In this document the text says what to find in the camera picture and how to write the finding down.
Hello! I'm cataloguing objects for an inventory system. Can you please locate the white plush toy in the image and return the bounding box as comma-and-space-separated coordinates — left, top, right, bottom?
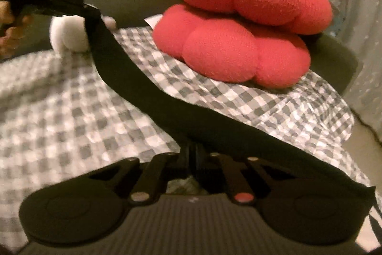
49, 14, 117, 55

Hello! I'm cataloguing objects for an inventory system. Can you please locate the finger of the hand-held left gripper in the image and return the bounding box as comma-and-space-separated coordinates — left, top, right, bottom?
60, 2, 101, 20

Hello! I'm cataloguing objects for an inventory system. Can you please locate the person's left hand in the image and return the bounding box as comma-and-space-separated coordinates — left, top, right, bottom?
0, 0, 32, 48

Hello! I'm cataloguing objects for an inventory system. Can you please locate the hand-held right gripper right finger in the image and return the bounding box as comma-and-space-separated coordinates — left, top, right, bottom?
194, 151, 299, 205

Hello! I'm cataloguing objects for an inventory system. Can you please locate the white paper sheet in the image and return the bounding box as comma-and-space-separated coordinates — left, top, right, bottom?
144, 15, 164, 30

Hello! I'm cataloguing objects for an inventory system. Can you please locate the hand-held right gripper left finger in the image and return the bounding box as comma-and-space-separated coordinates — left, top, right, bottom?
88, 151, 181, 208

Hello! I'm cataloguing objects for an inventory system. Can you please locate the grey star-print curtain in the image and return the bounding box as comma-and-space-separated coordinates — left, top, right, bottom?
325, 0, 382, 151

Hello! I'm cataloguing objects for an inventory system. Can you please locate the black sock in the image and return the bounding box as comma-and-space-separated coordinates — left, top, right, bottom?
85, 5, 377, 206

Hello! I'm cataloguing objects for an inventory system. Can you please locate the grey checkered blanket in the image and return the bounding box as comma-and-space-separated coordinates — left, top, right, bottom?
0, 26, 371, 252

